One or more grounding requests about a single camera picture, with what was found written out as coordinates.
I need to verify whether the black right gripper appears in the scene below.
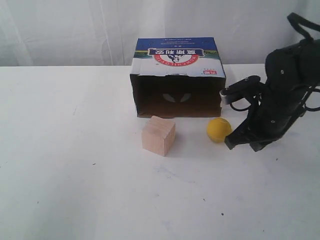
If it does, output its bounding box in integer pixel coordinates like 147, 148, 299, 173
224, 92, 304, 152

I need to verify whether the yellow tennis ball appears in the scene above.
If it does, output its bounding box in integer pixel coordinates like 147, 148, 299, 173
206, 117, 232, 143

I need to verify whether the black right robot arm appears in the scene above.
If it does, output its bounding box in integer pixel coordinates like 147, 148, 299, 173
220, 40, 320, 152

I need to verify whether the light wooden cube block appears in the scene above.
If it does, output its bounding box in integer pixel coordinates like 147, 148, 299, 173
141, 115, 176, 157

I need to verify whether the blue white cardboard box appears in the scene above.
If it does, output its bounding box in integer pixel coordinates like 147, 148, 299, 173
129, 37, 226, 118

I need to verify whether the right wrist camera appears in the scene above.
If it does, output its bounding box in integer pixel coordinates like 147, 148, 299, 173
219, 75, 261, 105

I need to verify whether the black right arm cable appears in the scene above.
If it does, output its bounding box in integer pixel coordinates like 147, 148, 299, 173
229, 12, 320, 112

